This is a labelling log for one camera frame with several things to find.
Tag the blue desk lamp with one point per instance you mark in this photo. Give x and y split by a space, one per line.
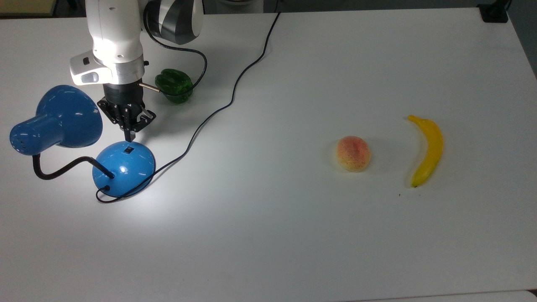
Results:
123 167

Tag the yellow banana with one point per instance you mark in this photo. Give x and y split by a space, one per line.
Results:
434 147

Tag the brown wooden cabinet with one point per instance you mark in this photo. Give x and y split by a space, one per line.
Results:
25 6

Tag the green bell pepper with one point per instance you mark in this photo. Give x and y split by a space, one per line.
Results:
174 82

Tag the pink yellow peach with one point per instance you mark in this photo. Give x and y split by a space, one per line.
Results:
353 153

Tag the black table clamp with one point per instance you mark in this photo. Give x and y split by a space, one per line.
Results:
495 14

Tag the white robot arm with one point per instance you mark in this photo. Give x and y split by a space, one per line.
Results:
113 29

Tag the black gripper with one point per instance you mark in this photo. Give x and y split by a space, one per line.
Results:
123 94

